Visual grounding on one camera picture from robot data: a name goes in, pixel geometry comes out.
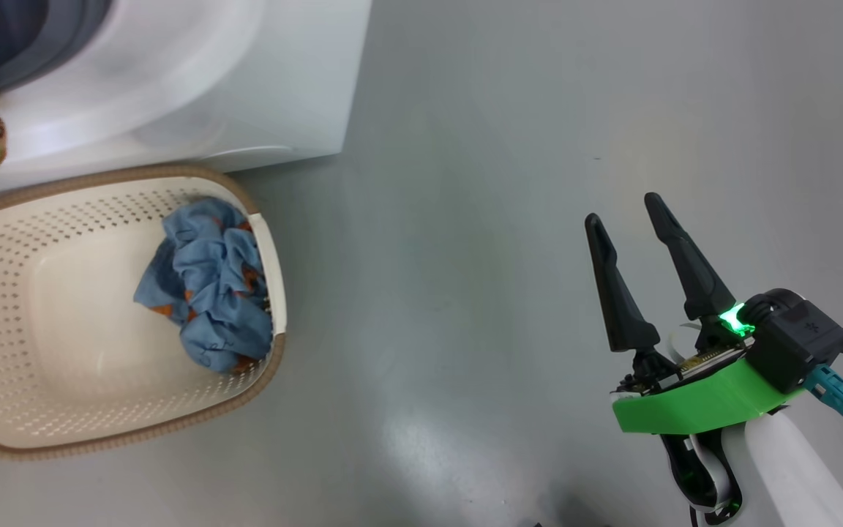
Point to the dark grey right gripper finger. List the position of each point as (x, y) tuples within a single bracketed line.
[(623, 300), (692, 271)]

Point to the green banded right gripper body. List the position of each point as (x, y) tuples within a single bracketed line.
[(699, 402)]

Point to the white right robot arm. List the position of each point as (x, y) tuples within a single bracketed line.
[(795, 476)]

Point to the grey rubber door gasket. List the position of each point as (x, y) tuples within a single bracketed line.
[(77, 29)]

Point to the white front-load washing machine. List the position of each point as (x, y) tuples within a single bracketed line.
[(246, 80)]

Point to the cream perforated laundry basket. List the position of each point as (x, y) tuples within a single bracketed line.
[(63, 329)]

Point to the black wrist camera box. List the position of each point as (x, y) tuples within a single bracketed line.
[(802, 340)]

